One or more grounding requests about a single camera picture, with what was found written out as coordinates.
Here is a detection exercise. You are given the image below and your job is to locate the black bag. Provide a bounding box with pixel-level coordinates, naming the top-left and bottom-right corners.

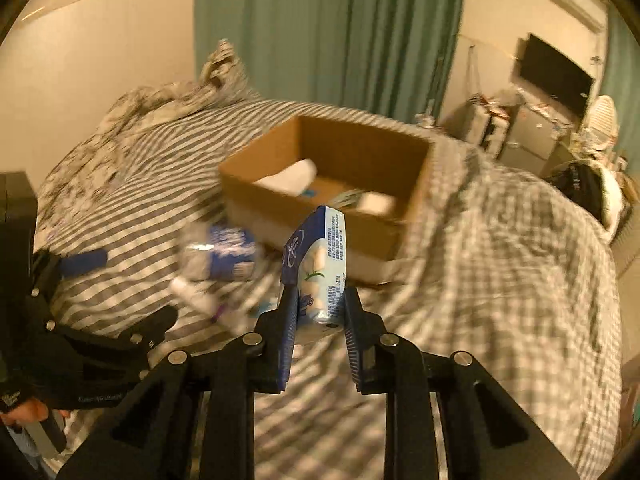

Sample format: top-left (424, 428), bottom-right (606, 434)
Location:
top-left (545, 160), bottom-right (608, 223)

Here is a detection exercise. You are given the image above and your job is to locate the blue white plastic packet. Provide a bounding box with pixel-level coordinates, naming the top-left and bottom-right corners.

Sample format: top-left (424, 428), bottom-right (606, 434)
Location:
top-left (180, 224), bottom-right (258, 282)

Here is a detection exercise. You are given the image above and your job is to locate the white packet in box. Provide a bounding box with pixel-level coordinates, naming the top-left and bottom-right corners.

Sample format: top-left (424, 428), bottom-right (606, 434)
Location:
top-left (252, 158), bottom-right (318, 196)

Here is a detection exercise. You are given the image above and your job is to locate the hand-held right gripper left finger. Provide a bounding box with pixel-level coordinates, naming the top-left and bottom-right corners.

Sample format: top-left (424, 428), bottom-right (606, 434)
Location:
top-left (57, 285), bottom-right (301, 480)

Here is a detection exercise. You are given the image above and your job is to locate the white tube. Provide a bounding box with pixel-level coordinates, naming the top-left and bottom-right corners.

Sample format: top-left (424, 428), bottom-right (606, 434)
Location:
top-left (170, 277), bottom-right (236, 323)

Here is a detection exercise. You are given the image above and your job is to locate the black flat screen television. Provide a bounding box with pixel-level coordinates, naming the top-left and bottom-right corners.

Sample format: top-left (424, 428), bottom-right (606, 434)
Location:
top-left (515, 33), bottom-right (595, 117)

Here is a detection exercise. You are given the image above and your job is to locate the grey checked blanket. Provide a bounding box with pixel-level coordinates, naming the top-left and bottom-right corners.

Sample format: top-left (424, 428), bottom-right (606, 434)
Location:
top-left (295, 132), bottom-right (623, 480)

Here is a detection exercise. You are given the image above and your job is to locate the green curtain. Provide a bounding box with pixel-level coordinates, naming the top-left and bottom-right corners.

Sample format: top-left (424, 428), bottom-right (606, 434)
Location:
top-left (599, 15), bottom-right (640, 153)
top-left (192, 0), bottom-right (468, 121)

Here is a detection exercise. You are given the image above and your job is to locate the grey striped bed sheet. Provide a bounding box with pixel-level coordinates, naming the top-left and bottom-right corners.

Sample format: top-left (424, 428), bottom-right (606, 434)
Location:
top-left (42, 97), bottom-right (416, 480)

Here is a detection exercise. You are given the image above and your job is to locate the white mesh chair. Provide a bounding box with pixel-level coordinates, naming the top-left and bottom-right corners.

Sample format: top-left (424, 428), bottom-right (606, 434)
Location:
top-left (582, 95), bottom-right (619, 153)

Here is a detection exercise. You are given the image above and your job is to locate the person's left hand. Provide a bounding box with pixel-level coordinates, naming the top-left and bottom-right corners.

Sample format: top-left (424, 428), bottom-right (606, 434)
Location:
top-left (0, 396), bottom-right (71, 428)

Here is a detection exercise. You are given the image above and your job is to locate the grey mini fridge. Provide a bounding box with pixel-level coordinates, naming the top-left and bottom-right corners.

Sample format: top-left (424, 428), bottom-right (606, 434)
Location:
top-left (500, 102), bottom-right (573, 176)

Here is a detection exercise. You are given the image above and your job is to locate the floral patterned quilt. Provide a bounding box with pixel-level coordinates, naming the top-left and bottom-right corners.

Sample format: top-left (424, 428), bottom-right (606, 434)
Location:
top-left (35, 39), bottom-right (261, 241)

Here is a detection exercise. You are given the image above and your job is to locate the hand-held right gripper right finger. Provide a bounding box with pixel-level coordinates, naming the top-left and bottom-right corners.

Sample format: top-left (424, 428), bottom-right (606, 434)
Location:
top-left (341, 287), bottom-right (581, 480)

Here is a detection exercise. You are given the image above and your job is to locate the blue white milk carton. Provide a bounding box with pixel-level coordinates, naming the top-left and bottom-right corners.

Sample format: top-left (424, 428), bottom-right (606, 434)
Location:
top-left (280, 205), bottom-right (348, 336)

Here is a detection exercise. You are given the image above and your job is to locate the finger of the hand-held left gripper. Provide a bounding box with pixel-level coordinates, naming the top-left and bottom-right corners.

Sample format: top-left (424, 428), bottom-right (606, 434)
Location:
top-left (30, 249), bottom-right (109, 306)
top-left (50, 305), bottom-right (179, 361)

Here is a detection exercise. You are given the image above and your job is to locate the brown cardboard box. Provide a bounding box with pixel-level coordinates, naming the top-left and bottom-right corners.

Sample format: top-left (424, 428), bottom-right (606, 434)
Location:
top-left (219, 115), bottom-right (433, 286)

